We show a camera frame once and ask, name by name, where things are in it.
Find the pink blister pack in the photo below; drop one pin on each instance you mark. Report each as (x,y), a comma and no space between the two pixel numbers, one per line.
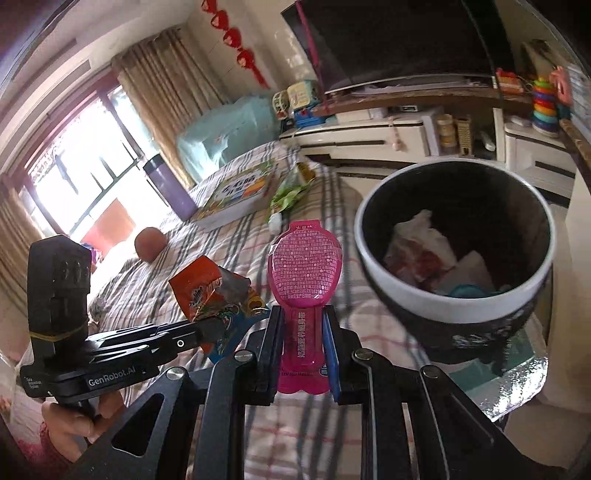
(303,270)

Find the purple thermos bottle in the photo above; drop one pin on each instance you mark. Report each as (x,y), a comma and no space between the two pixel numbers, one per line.
(170,188)

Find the white rim trash bin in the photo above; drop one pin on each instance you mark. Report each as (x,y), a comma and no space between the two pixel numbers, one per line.
(504,237)

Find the white tissue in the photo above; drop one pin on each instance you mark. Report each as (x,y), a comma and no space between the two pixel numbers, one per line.
(418,252)

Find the black television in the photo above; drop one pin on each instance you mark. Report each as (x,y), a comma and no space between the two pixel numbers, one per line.
(354,43)

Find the white tv cabinet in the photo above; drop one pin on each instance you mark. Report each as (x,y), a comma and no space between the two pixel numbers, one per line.
(387,130)

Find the rainbow stacking ring toy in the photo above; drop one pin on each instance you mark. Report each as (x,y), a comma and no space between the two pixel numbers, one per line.
(545,112)

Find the left hand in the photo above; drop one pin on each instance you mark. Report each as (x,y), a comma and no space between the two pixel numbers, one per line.
(67,428)

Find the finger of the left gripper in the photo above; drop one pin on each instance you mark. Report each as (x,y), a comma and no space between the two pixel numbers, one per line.
(210,330)

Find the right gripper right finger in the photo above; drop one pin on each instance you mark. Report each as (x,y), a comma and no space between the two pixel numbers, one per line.
(344,374)

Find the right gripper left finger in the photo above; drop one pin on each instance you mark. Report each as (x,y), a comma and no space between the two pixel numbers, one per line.
(267,345)

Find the marble side counter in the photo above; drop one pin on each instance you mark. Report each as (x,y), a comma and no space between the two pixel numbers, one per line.
(578,147)

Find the teal booklet under bin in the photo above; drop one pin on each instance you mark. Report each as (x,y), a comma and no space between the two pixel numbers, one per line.
(475,373)

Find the green squeeze pouch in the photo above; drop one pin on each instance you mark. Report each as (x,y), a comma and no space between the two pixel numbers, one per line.
(290,191)

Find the teal covered appliance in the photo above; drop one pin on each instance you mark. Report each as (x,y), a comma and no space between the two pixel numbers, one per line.
(224,133)

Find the beige curtain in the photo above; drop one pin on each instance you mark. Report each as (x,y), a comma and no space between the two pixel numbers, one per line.
(171,84)

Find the orange Ovaltine packet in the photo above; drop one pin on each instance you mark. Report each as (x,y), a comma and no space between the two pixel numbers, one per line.
(203,286)

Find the colourful children's book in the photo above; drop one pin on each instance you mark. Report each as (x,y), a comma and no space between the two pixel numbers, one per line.
(237,195)

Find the peach fruit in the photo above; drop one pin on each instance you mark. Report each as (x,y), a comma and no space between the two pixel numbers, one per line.
(148,244)

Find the toy phone red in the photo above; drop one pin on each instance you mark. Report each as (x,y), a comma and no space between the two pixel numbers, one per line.
(509,82)

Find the red heart knot decoration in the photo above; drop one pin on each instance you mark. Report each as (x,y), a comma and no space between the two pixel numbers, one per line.
(232,38)

